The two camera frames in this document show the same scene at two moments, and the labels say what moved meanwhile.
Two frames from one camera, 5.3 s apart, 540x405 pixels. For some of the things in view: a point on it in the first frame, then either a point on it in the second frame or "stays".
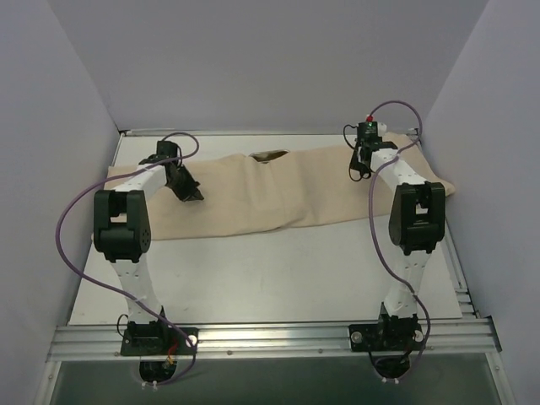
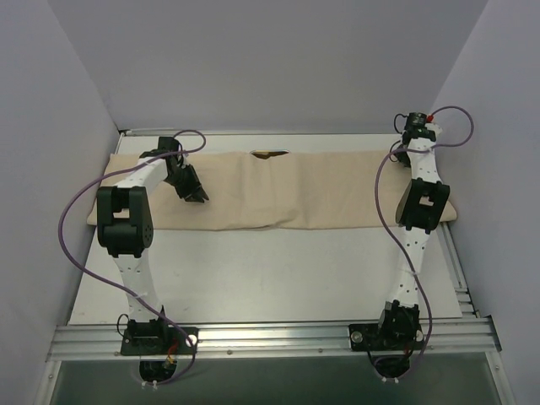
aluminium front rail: (462, 339) stays
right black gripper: (359, 159) -> (402, 156)
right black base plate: (386, 337) stays
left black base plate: (158, 341) stays
